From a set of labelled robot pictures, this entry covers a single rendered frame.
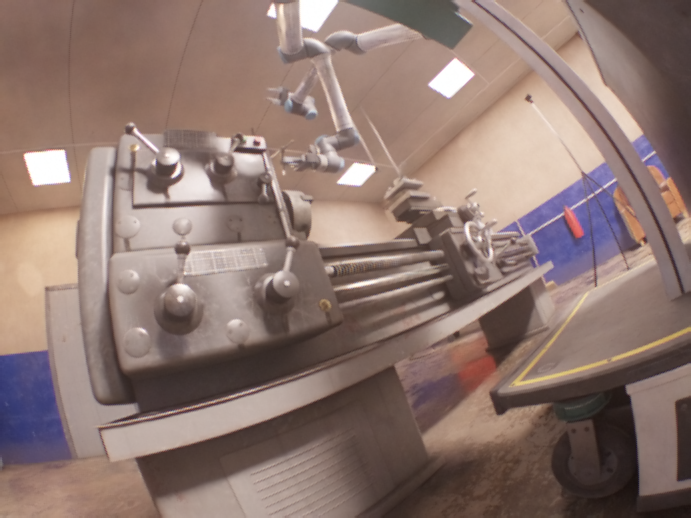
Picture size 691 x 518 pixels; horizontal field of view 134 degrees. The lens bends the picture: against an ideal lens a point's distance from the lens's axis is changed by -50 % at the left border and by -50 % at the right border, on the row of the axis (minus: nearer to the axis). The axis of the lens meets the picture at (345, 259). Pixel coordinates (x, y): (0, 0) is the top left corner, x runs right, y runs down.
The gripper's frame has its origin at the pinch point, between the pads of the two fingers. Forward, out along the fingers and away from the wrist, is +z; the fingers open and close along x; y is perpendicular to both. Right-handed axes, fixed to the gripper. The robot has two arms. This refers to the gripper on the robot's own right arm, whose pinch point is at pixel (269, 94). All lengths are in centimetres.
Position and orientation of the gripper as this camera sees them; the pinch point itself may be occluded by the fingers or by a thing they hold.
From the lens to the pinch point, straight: 210.1
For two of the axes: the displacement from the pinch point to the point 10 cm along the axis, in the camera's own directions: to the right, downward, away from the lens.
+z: -7.6, 0.9, -6.4
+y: 6.2, 3.9, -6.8
